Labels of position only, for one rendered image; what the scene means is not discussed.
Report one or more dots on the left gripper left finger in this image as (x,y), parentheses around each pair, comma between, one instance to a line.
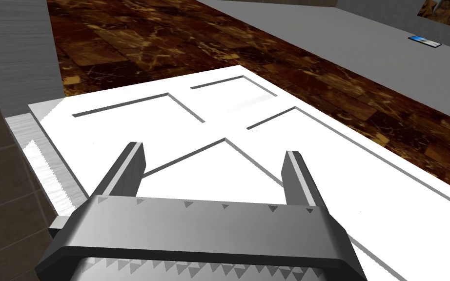
(125,171)

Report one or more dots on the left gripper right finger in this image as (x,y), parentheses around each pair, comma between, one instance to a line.
(299,179)

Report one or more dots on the white panelled door leaf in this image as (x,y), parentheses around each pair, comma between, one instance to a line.
(342,183)

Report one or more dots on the blue framed wall picture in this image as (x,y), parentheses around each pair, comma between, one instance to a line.
(425,41)

